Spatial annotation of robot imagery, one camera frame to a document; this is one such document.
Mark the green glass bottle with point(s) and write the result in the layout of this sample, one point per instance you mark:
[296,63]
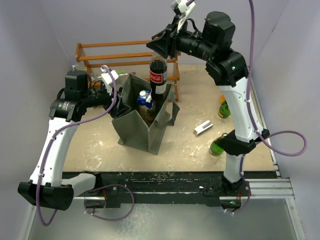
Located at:
[215,149]
[224,111]

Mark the wooden shelf rack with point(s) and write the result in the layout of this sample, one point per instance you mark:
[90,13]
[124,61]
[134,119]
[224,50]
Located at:
[113,59]

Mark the white stapler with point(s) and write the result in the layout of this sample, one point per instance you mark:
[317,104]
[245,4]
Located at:
[203,127]

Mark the green glass bottle front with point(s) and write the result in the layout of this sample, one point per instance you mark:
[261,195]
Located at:
[215,149]

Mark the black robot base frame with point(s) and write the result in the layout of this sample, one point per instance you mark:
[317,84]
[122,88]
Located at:
[173,187]

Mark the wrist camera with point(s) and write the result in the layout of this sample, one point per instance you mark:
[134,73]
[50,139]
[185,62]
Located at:
[182,9]
[107,79]

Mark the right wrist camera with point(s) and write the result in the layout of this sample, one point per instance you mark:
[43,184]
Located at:
[182,9]

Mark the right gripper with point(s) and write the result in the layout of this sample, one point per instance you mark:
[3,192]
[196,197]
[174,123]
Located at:
[167,46]

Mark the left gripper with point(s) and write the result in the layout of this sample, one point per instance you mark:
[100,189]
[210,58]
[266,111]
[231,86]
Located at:
[121,107]

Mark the blue juice carton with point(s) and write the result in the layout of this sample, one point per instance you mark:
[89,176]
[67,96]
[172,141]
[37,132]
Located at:
[146,106]

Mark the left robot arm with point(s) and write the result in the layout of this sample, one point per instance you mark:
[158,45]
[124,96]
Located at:
[46,186]

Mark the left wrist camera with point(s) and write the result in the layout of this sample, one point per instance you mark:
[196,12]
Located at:
[107,79]

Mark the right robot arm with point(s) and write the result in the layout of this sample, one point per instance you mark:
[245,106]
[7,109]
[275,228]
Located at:
[229,71]

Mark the orange soda plastic bottle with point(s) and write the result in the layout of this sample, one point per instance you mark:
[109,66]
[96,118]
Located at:
[222,99]

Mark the cola glass bottle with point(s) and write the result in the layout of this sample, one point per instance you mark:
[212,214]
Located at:
[158,76]

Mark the green canvas bag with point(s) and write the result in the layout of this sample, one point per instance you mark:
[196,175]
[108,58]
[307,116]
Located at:
[132,130]

